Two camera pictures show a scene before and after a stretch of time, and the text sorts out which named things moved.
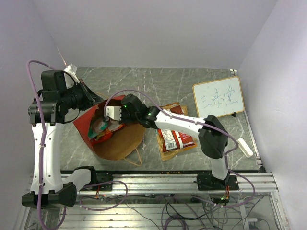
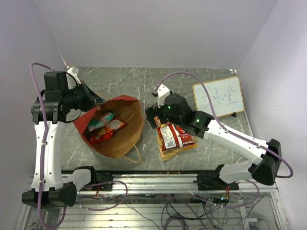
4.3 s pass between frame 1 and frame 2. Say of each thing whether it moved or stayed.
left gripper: stayed
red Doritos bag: stayed
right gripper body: moved
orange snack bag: stayed
